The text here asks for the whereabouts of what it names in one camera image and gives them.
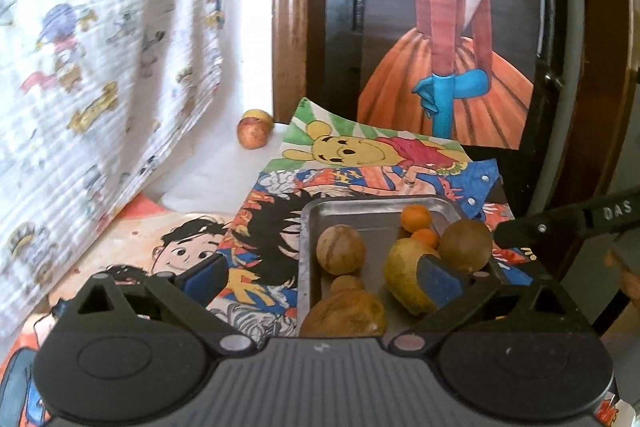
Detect yellow-green pear fruit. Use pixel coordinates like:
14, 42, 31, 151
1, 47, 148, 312
383, 239, 465, 315

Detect brown mango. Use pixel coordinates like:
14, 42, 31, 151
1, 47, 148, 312
298, 289, 388, 338

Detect small brown round fruit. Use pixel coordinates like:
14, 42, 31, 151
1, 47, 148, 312
330, 275, 364, 295

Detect brown kiwi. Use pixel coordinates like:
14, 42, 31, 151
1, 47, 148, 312
438, 219, 492, 274

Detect small orange tangerine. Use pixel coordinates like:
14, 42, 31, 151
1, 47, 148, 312
410, 228, 440, 251
400, 205, 433, 233

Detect round tan striped melon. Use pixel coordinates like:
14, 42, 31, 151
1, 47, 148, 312
316, 225, 367, 277

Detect person right hand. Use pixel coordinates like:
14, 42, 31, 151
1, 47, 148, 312
604, 248, 640, 309

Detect dark metal baking tray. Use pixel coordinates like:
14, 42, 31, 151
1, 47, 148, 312
296, 195, 465, 340

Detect red apple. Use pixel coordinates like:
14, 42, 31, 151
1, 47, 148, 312
236, 117, 273, 150

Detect yellow fruit at back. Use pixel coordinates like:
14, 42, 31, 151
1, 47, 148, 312
242, 109, 274, 129

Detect colourful anime drawing sheets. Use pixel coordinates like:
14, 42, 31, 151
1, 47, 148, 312
1, 100, 512, 426

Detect orange dress lady poster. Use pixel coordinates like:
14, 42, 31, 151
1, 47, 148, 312
357, 0, 542, 150

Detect white cartoon print cloth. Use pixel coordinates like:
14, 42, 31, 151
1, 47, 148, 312
1, 0, 222, 336

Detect wooden door frame post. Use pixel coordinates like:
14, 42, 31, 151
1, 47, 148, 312
272, 0, 326, 124

